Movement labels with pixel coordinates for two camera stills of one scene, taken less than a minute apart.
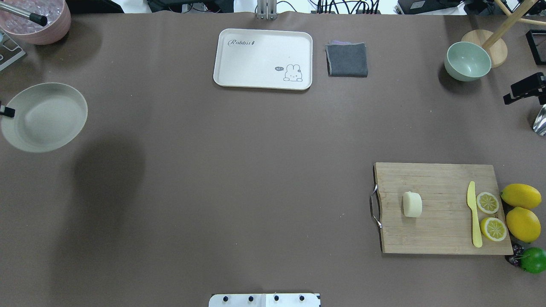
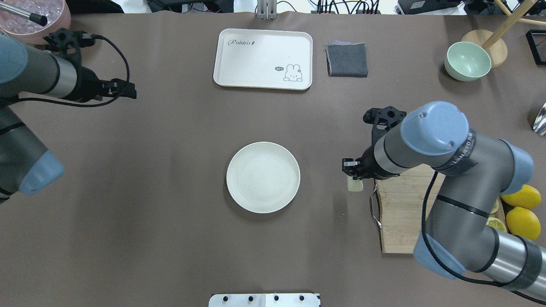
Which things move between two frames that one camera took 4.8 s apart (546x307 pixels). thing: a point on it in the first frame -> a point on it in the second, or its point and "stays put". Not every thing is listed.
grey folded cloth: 347,59 stays put
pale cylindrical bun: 412,204 -> 354,185
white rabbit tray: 264,59 stays put
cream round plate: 47,116 -> 263,177
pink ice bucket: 39,22 stays put
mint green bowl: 466,62 stays put
